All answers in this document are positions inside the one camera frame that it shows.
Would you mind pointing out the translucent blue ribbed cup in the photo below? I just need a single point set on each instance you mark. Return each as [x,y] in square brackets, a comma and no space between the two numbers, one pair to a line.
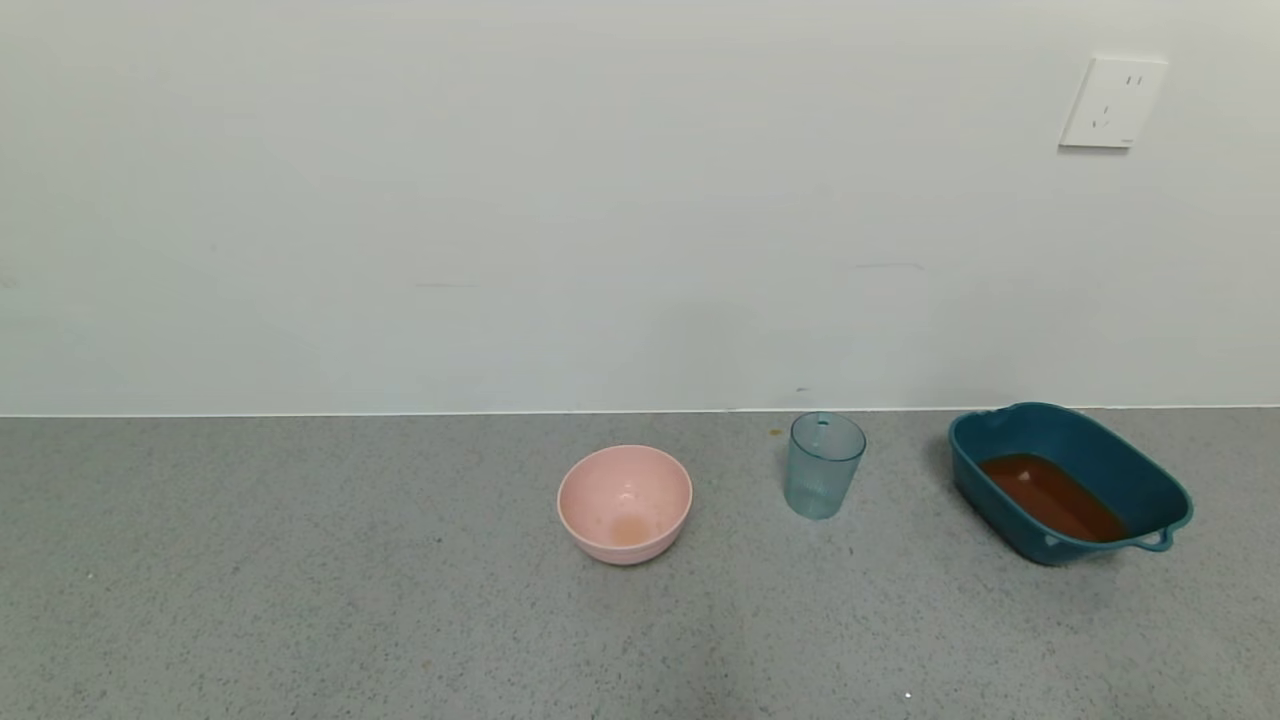
[822,475]

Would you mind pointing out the teal plastic basin tray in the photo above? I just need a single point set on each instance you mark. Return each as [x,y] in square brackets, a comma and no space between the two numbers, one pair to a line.
[1120,455]

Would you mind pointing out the white wall socket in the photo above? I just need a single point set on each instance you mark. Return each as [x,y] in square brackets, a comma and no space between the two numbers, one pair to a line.
[1113,102]

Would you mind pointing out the brown liquid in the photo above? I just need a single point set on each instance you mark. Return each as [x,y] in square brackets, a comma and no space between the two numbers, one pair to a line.
[1055,498]

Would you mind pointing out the pink ribbed bowl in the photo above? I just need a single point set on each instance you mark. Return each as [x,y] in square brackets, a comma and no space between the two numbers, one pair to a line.
[625,505]

